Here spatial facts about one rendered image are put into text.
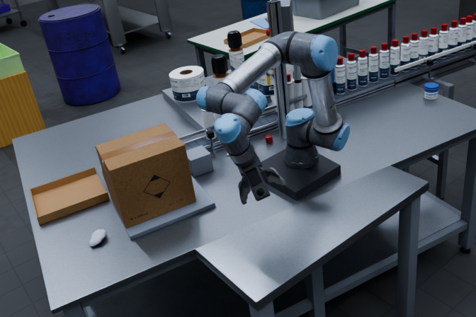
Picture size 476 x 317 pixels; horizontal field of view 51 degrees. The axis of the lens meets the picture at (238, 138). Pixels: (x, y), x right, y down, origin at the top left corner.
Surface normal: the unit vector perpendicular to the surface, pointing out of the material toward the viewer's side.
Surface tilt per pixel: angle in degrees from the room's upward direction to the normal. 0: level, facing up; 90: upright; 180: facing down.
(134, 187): 90
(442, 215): 0
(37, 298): 0
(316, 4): 95
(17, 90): 90
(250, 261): 0
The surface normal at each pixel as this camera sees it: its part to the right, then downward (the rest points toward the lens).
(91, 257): -0.12, -0.87
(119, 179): 0.45, 0.37
